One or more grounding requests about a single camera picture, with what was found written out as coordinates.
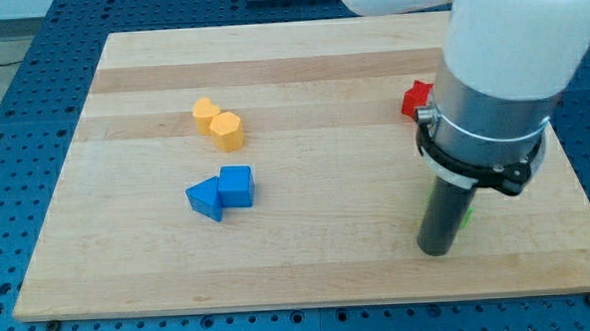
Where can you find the red star block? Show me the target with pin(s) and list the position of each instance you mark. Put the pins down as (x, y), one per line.
(415, 97)

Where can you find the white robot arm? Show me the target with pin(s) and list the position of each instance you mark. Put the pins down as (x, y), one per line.
(504, 66)

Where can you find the wooden board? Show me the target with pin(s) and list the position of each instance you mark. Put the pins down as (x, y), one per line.
(340, 189)

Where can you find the yellow hexagon block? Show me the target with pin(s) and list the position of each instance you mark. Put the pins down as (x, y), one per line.
(227, 132)

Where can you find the blue triangle block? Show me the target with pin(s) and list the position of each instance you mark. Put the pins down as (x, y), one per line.
(204, 198)

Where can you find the blue cube block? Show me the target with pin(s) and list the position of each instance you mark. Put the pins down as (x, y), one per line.
(236, 186)

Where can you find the yellow heart block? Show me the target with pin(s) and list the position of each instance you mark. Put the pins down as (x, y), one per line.
(203, 112)

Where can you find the green block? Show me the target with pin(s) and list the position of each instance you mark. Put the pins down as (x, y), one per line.
(466, 218)

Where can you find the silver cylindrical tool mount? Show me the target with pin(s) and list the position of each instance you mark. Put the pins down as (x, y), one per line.
(474, 140)

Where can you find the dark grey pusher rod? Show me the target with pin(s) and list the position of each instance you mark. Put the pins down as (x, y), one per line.
(432, 242)

